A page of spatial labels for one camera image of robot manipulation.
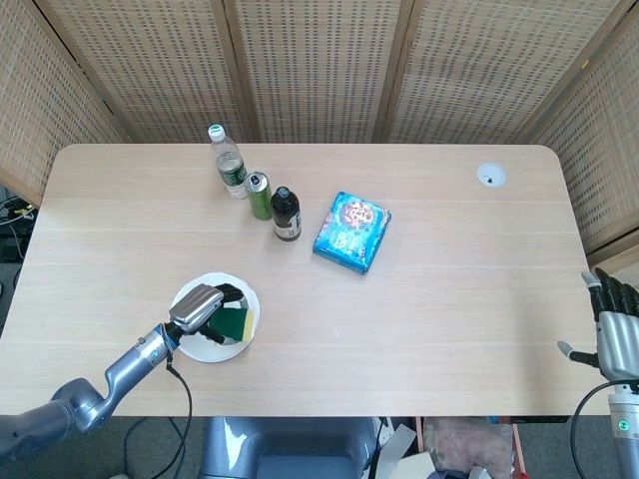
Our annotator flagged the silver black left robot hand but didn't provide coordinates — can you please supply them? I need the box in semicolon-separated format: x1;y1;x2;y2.
168;281;246;346

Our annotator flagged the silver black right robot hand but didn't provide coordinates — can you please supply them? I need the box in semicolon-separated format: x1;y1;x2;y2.
557;267;639;385

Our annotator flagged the green and yellow sponge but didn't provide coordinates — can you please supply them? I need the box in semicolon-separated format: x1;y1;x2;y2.
207;307;258;346

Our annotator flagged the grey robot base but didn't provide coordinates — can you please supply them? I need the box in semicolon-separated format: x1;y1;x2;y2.
199;416;379;479

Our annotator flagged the white paper plate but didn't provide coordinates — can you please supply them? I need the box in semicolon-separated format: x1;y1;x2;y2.
169;271;262;364

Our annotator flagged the green drink can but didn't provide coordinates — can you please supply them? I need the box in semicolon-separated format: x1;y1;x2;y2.
244;172;274;222

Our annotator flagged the dark sauce bottle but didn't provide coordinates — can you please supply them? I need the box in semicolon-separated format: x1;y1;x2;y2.
270;186;303;243

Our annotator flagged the clear plastic water bottle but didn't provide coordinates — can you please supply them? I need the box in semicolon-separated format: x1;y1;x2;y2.
207;124;250;200

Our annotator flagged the blue cookie box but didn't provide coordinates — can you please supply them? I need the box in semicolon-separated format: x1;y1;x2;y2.
312;191;392;275

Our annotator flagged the pink plastic bag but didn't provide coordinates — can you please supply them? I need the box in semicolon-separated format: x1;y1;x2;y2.
423;417;516;473

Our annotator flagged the white cardboard piece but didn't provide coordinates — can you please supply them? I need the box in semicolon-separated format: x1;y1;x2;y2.
372;423;418;479

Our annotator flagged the woven folding screen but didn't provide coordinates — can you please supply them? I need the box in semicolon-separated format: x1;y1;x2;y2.
0;0;639;280

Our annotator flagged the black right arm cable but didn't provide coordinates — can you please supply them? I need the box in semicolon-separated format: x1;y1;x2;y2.
570;381;639;479

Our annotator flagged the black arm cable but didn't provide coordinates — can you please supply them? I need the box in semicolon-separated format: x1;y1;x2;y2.
570;381;639;479
119;348;195;479

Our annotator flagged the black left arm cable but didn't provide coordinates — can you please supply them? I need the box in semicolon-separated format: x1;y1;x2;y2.
119;348;195;479

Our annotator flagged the white table cable grommet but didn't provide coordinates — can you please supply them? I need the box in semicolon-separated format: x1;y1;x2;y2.
476;162;508;188

